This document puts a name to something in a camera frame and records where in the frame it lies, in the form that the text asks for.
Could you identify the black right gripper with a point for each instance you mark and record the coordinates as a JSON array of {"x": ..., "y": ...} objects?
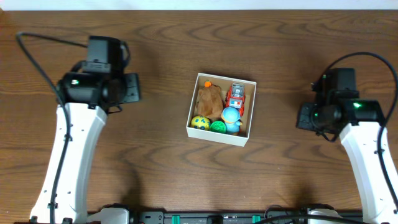
[{"x": 304, "y": 121}]

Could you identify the brown plush toy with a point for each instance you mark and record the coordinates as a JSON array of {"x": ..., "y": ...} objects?
[{"x": 209, "y": 102}]

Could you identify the yellow letter ball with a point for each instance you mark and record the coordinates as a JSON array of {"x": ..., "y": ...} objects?
[{"x": 200, "y": 122}]

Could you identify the red toy truck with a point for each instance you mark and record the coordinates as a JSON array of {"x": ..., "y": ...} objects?
[{"x": 235, "y": 97}]

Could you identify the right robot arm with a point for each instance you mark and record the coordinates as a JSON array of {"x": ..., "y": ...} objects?
[{"x": 338, "y": 110}]

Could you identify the orange duck toy blue hat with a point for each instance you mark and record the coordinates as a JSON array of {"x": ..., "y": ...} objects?
[{"x": 232, "y": 120}]

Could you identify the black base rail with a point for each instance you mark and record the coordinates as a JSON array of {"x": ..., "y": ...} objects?
[{"x": 314, "y": 213}]

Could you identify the white cardboard box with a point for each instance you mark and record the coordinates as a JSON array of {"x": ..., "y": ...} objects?
[{"x": 224, "y": 82}]

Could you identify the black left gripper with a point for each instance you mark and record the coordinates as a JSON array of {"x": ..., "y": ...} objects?
[{"x": 132, "y": 88}]

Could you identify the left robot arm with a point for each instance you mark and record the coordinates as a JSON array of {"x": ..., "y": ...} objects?
[{"x": 85, "y": 96}]

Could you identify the green plastic wheel toy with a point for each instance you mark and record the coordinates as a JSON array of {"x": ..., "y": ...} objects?
[{"x": 218, "y": 127}]

